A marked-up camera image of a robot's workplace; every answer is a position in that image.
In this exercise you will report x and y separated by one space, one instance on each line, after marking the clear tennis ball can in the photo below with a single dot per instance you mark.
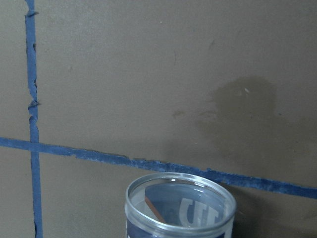
178 205

